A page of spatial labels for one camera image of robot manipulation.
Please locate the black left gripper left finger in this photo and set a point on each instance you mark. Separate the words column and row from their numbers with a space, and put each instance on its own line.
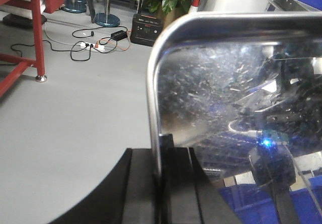
column 126, row 195

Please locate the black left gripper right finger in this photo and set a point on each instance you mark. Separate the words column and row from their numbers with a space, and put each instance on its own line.
column 188, row 195

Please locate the silver metal tray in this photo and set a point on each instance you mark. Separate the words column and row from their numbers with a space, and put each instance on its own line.
column 244, row 91

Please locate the white power strip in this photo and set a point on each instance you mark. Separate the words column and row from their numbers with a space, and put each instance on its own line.
column 91, row 46

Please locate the black power adapter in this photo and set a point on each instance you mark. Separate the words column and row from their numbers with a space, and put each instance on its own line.
column 119, row 35

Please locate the black portable power station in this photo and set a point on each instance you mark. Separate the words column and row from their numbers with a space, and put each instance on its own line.
column 145, row 29

